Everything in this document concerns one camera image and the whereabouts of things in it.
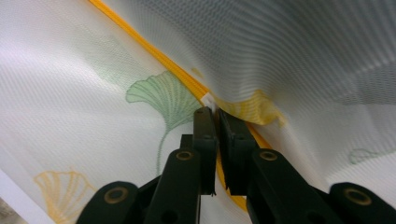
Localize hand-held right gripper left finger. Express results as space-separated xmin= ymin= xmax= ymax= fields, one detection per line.
xmin=180 ymin=105 xmax=219 ymax=197

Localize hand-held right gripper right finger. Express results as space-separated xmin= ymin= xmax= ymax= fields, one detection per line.
xmin=218 ymin=107 xmax=260 ymax=197

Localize white leaf print mesh bag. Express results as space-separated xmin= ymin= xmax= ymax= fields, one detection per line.
xmin=0 ymin=0 xmax=396 ymax=224

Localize white table cover sheet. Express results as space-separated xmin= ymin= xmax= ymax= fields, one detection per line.
xmin=0 ymin=169 xmax=48 ymax=224

